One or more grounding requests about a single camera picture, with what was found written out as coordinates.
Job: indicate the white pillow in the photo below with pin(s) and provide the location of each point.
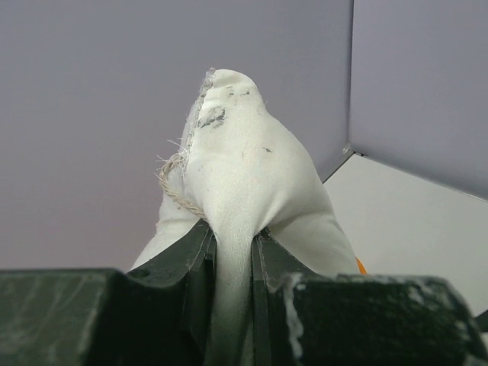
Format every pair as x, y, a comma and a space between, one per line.
242, 170

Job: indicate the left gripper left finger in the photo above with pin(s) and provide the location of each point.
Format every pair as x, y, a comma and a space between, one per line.
155, 314

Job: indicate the orange patterned pillowcase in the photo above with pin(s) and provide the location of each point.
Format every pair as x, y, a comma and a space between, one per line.
361, 267

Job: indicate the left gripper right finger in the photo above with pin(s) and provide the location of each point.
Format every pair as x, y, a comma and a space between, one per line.
302, 318

